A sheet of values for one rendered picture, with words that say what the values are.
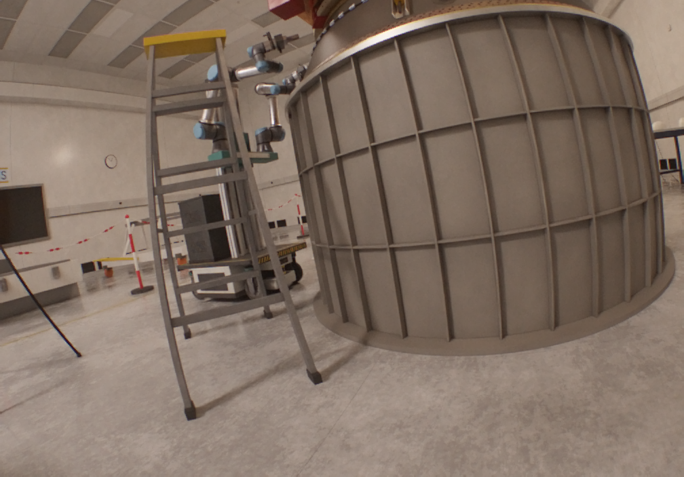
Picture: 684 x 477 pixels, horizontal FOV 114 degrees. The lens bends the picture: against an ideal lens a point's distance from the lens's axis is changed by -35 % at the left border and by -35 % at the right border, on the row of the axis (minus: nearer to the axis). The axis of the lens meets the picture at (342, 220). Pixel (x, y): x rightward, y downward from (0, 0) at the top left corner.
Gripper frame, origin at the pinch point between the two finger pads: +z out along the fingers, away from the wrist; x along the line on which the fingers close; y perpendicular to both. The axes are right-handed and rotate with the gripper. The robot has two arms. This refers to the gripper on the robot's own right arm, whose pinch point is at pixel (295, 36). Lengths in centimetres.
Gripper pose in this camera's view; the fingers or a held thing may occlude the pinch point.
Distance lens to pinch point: 227.1
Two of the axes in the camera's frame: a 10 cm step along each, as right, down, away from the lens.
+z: 9.3, -3.5, 0.7
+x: 0.9, 0.4, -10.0
